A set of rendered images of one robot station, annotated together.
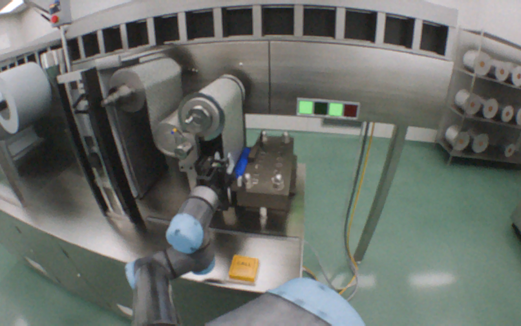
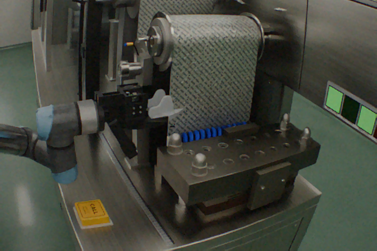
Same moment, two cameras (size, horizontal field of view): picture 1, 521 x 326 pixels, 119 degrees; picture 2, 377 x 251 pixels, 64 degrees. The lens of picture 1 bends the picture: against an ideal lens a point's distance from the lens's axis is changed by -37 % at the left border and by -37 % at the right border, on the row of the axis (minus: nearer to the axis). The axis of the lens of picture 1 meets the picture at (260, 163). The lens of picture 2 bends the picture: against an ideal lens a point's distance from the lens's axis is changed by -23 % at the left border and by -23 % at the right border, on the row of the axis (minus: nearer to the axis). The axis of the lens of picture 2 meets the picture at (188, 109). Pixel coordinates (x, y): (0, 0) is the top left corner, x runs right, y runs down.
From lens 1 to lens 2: 0.57 m
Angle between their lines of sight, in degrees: 46
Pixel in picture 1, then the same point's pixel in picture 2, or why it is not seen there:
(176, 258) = (41, 143)
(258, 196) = (169, 167)
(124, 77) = not seen: outside the picture
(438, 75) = not seen: outside the picture
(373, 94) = not seen: outside the picture
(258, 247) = (130, 217)
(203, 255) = (53, 156)
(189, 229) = (41, 115)
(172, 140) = not seen: hidden behind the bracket
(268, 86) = (302, 50)
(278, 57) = (315, 13)
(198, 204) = (69, 108)
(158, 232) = (91, 147)
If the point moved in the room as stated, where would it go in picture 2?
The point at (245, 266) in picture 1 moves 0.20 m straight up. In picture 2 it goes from (91, 210) to (81, 135)
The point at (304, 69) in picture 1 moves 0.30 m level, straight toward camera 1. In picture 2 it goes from (341, 39) to (242, 34)
